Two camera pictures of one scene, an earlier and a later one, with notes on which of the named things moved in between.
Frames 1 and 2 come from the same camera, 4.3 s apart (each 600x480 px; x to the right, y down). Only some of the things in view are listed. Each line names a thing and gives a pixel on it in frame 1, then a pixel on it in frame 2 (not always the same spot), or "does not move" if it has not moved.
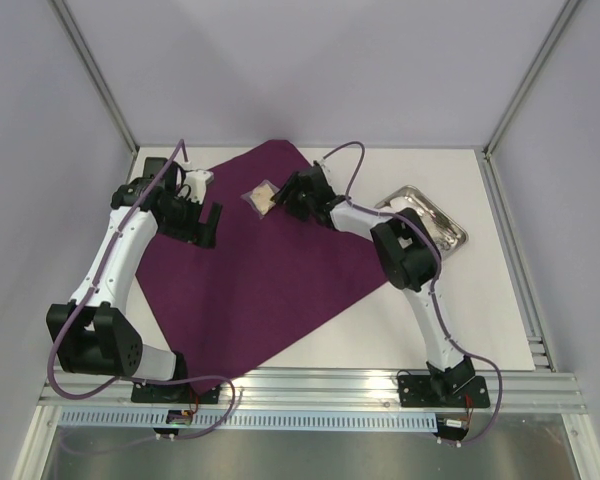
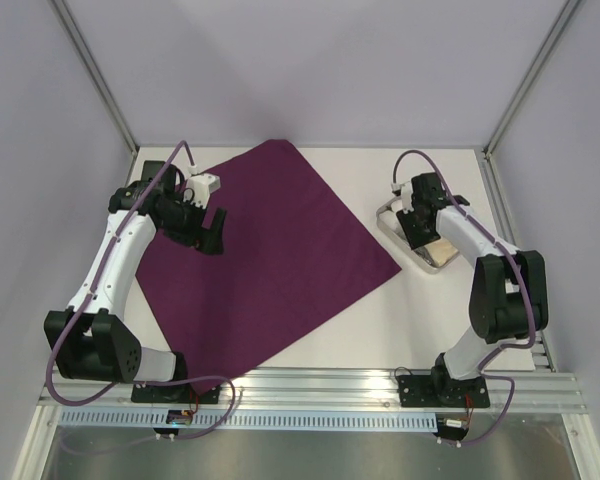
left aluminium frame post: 62,9 does not move
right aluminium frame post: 520,94 does not move
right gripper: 300,195 to 419,225
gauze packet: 260,198 to 441,252
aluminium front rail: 510,389 does not move
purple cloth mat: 220,306 does not move
